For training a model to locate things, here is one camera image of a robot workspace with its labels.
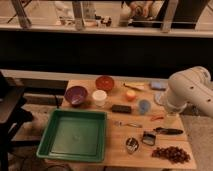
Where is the metal measuring cup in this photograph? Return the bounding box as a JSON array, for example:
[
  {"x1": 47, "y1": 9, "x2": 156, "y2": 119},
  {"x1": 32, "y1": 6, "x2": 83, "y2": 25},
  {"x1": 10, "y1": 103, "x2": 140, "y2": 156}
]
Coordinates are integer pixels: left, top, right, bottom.
[{"x1": 142, "y1": 131, "x2": 156, "y2": 146}]

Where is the metal fork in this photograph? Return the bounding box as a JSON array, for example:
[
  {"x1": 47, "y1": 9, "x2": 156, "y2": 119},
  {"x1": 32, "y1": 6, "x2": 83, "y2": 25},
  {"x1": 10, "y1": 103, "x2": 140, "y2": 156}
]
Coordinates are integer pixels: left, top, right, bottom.
[{"x1": 114, "y1": 121, "x2": 143, "y2": 128}]

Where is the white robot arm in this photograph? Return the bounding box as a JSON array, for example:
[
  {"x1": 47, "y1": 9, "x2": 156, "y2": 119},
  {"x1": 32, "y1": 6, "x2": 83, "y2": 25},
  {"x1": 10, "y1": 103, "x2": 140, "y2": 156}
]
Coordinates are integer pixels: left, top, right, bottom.
[{"x1": 163, "y1": 66, "x2": 213, "y2": 118}]

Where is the orange apple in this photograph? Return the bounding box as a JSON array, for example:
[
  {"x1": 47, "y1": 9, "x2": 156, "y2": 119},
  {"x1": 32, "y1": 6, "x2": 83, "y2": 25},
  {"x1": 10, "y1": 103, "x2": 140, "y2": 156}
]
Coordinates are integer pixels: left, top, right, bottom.
[{"x1": 125, "y1": 90, "x2": 136, "y2": 101}]

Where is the yellow banana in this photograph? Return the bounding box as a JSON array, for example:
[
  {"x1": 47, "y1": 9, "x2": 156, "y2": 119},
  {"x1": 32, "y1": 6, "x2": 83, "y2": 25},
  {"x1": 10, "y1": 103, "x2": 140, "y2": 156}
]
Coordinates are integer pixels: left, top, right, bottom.
[{"x1": 123, "y1": 83, "x2": 145, "y2": 91}]

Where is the blue plastic cup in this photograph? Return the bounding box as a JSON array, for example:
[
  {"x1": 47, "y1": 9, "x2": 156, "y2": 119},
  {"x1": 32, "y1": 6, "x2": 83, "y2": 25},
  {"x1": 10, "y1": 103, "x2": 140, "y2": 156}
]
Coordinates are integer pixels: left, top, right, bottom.
[{"x1": 138, "y1": 100, "x2": 151, "y2": 114}]

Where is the purple bowl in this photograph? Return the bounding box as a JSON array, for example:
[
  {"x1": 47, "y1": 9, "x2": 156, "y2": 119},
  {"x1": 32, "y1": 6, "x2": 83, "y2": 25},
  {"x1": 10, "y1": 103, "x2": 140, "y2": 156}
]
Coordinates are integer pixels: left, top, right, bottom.
[{"x1": 64, "y1": 86, "x2": 88, "y2": 106}]

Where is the black rectangular block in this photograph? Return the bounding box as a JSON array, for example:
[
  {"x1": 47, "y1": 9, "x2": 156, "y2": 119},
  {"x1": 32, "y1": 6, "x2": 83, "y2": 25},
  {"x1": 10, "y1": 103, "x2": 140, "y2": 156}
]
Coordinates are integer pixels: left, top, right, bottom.
[{"x1": 111, "y1": 105, "x2": 132, "y2": 114}]

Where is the black chair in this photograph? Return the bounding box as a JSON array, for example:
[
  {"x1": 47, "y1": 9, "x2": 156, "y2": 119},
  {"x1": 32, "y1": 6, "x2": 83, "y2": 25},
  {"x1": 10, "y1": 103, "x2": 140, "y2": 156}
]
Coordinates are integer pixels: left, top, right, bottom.
[{"x1": 0, "y1": 72, "x2": 38, "y2": 171}]

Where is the green plastic tray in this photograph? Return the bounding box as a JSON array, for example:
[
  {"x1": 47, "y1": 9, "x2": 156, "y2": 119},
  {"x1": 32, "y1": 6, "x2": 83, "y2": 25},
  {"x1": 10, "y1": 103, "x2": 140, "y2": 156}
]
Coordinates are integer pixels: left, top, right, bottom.
[{"x1": 37, "y1": 109, "x2": 107, "y2": 163}]

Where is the white plastic cup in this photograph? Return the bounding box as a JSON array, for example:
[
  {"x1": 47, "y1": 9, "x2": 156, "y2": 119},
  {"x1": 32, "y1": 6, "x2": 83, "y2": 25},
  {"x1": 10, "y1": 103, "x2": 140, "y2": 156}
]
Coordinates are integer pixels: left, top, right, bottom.
[{"x1": 92, "y1": 90, "x2": 107, "y2": 106}]

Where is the orange carrot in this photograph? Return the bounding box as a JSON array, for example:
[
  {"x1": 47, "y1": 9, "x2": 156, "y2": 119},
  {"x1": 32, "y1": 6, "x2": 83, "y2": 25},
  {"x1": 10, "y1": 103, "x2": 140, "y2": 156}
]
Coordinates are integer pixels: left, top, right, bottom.
[{"x1": 150, "y1": 115, "x2": 164, "y2": 121}]

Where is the bunch of dark grapes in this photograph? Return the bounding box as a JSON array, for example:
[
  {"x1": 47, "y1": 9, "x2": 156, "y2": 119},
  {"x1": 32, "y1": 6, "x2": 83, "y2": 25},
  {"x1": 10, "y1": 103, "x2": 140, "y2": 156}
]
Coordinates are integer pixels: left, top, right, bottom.
[{"x1": 152, "y1": 146, "x2": 190, "y2": 163}]

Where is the red bowl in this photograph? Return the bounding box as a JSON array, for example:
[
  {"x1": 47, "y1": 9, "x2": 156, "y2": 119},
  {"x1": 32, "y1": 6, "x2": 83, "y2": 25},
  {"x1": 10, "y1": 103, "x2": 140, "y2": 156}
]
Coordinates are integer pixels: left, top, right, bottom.
[{"x1": 95, "y1": 75, "x2": 114, "y2": 91}]

